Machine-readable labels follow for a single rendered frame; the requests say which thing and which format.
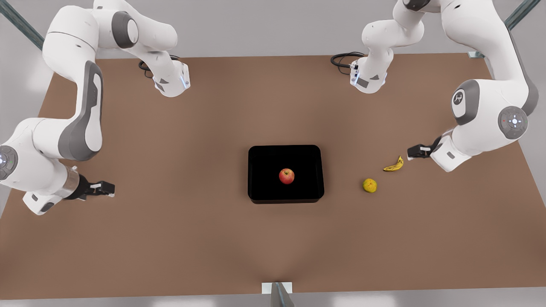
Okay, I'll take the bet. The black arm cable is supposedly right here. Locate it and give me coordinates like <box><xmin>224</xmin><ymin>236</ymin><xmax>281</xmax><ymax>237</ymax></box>
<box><xmin>138</xmin><ymin>55</ymin><xmax>181</xmax><ymax>79</ymax></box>
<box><xmin>330</xmin><ymin>52</ymin><xmax>366</xmax><ymax>76</ymax></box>

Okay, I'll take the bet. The silver frame post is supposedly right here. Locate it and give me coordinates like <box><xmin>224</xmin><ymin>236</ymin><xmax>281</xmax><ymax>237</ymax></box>
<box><xmin>468</xmin><ymin>0</ymin><xmax>541</xmax><ymax>59</ymax></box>
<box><xmin>261</xmin><ymin>282</ymin><xmax>295</xmax><ymax>307</ymax></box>
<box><xmin>0</xmin><ymin>0</ymin><xmax>45</xmax><ymax>51</ymax></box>

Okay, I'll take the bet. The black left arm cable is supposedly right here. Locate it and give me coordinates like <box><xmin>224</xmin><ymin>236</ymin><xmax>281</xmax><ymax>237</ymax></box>
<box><xmin>330</xmin><ymin>52</ymin><xmax>366</xmax><ymax>76</ymax></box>

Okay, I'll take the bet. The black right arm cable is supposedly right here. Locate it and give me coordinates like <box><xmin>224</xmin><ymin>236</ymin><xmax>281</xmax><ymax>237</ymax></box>
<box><xmin>138</xmin><ymin>55</ymin><xmax>181</xmax><ymax>79</ymax></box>

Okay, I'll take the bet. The yellow banana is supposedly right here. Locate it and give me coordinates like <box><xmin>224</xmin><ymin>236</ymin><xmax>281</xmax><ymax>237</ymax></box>
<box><xmin>383</xmin><ymin>156</ymin><xmax>404</xmax><ymax>172</ymax></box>

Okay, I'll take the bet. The black rectangular tray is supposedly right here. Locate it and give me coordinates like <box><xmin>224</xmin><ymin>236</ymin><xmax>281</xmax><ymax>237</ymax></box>
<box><xmin>248</xmin><ymin>145</ymin><xmax>325</xmax><ymax>204</ymax></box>

